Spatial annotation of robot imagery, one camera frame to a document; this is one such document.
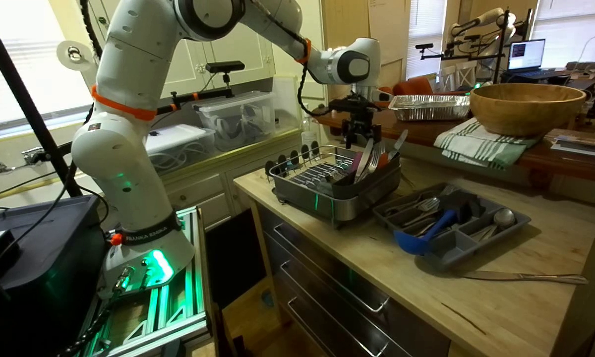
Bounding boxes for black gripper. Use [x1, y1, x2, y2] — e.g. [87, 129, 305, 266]
[335, 95, 385, 149]

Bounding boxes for aluminium robot base platform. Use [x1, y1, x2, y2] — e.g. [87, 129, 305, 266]
[77, 205, 210, 357]

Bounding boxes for wide blade silver knife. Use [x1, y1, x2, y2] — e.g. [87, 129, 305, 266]
[353, 137, 377, 185]

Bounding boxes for silver butter knife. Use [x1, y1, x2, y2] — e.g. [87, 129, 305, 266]
[385, 127, 411, 161]

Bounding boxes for aluminium foil baking tray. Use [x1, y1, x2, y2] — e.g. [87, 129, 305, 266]
[387, 93, 472, 123]

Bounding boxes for grey dish rack drip tray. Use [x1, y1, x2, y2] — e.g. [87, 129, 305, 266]
[268, 165, 405, 230]

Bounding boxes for blue plastic ladle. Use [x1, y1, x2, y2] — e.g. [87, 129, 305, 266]
[393, 208, 460, 258]

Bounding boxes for green striped dish towel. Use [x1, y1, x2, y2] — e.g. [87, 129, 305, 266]
[432, 117, 542, 171]

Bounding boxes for clear plastic storage bin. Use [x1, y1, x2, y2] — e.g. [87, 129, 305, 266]
[145, 123, 216, 175]
[194, 89, 280, 151]

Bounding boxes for grey cutlery tray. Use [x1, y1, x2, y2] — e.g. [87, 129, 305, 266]
[373, 183, 534, 272]

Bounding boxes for round silver spoon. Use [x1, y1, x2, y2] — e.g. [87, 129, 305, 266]
[472, 207, 520, 242]

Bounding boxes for large wooden bowl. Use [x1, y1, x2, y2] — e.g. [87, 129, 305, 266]
[470, 82, 589, 139]

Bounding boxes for open laptop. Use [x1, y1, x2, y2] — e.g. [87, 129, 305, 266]
[506, 36, 549, 74]

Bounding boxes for dark wooden table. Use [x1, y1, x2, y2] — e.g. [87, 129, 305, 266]
[309, 91, 595, 187]

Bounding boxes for grey flat book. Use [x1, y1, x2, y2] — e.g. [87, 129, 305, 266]
[551, 135, 595, 163]

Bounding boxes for black tripod pole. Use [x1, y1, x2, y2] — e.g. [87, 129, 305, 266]
[0, 2, 85, 201]

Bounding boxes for black equipment box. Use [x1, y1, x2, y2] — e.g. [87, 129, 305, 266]
[0, 195, 109, 357]

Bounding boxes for metal wire dish rack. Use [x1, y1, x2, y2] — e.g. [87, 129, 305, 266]
[264, 141, 405, 201]

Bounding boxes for black bar shaped camera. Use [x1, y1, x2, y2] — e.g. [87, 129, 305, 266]
[204, 60, 246, 76]

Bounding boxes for cabinet with metal drawer handles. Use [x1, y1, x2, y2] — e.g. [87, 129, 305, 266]
[250, 205, 452, 357]

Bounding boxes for black corrugated cable conduit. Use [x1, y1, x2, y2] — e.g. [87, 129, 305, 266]
[77, 0, 111, 62]

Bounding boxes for white round wall fixture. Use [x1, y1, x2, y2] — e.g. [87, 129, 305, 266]
[56, 38, 91, 72]

